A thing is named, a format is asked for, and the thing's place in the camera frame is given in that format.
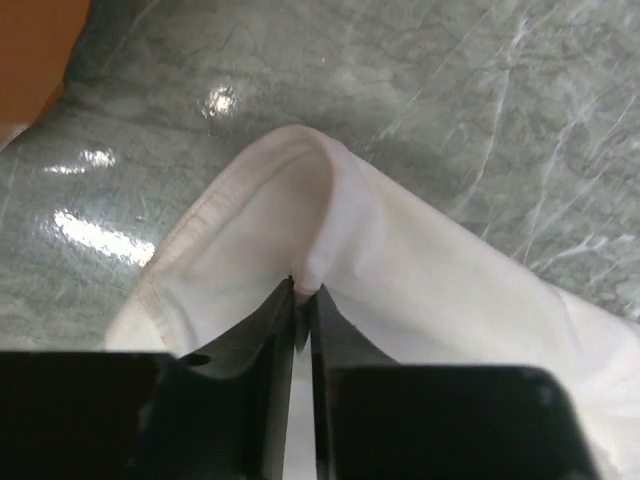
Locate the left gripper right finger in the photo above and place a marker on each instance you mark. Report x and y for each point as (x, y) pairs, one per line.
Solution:
(335, 343)

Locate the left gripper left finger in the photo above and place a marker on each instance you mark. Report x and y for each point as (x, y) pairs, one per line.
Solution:
(238, 395)

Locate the white t shirt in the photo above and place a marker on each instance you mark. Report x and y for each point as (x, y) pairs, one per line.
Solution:
(298, 204)

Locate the orange plastic basket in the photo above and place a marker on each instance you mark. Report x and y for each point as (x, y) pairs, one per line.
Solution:
(37, 39)

